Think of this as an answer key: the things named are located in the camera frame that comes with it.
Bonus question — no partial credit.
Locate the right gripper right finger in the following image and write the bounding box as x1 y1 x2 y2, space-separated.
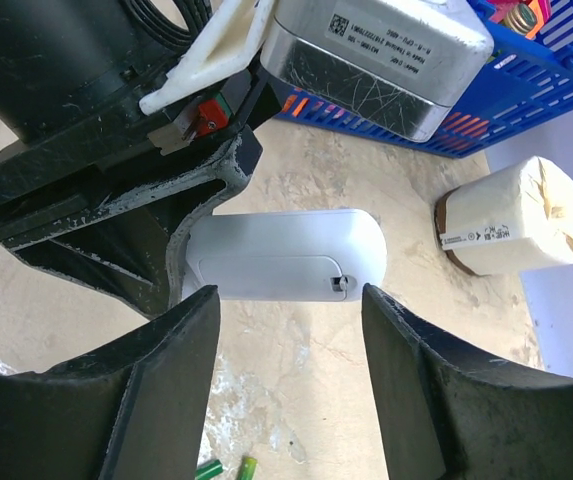
361 285 573 479

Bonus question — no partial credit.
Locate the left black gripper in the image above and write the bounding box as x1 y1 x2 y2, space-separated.
0 69 284 318

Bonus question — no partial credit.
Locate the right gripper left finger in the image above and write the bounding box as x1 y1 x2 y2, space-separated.
0 286 220 479

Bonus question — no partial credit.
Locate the long white remote control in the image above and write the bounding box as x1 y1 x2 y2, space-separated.
182 209 387 302

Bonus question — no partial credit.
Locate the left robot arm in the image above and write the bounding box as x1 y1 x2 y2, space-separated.
0 1 287 318

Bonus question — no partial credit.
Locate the wrapped toilet paper roll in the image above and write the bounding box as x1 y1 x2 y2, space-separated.
434 156 573 277

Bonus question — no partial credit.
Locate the blue plastic basket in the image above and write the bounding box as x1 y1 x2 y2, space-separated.
277 1 573 158

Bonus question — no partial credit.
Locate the orange pink snack pack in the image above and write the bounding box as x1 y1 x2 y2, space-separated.
490 0 552 40

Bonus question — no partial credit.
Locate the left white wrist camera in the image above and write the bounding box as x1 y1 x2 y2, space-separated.
140 0 494 143

